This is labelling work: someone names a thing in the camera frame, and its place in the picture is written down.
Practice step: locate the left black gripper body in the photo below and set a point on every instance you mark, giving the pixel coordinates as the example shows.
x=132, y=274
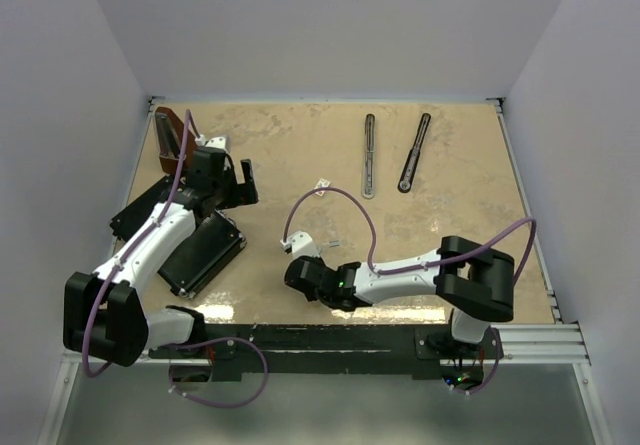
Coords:
x=225, y=188

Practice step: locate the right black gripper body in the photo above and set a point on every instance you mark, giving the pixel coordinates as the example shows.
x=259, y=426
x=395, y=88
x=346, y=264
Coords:
x=325, y=298

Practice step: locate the grey deli stapler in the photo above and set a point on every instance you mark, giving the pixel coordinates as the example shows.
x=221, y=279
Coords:
x=368, y=176

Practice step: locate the black stapler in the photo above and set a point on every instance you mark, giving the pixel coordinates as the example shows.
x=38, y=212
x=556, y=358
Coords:
x=407, y=176

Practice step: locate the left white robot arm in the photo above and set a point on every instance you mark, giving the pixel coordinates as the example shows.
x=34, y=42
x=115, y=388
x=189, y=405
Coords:
x=177, y=230

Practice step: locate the black carrying case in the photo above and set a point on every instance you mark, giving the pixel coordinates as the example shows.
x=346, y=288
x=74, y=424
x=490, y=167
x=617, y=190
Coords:
x=199, y=258

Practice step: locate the brown wooden metronome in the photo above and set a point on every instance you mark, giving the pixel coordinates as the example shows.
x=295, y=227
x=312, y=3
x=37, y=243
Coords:
x=169, y=130

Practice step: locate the white staple box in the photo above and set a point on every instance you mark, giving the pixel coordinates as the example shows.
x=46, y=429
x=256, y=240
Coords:
x=321, y=187

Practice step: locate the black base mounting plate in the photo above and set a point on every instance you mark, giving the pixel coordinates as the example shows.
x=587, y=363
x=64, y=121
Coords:
x=424, y=352

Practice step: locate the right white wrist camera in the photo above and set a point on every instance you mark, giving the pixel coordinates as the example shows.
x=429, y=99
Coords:
x=299, y=244

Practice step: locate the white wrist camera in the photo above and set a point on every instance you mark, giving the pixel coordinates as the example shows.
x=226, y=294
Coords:
x=217, y=142
x=299, y=244

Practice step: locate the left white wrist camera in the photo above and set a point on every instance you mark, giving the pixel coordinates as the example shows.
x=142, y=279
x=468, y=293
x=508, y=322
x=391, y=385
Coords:
x=217, y=142

